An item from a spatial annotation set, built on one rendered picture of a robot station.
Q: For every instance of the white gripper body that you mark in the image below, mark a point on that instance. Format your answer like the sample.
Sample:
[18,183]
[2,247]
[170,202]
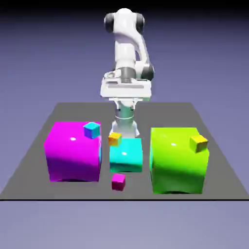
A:
[125,91]

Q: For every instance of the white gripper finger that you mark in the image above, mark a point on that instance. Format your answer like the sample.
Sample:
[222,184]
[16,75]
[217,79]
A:
[133,106]
[118,106]

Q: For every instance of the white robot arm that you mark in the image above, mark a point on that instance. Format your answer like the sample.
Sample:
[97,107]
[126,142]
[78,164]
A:
[124,35]

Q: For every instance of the small orange cube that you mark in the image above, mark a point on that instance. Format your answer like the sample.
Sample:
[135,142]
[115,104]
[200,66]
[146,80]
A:
[114,139]

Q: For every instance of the small cyan cube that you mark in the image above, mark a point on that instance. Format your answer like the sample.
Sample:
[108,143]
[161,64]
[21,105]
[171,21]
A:
[91,130]

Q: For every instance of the small yellow cube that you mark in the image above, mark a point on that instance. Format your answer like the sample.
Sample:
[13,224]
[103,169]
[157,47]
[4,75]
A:
[198,143]

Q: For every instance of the small magenta cube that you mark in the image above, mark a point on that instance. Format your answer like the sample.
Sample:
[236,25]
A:
[118,182]

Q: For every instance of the large cyan box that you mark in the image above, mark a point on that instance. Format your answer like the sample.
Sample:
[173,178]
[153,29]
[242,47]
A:
[126,155]

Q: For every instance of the large magenta box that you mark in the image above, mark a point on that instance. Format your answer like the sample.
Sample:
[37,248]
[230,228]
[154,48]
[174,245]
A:
[72,151]

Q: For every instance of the large green box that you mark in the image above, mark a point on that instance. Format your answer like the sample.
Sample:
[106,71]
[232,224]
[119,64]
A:
[177,161]

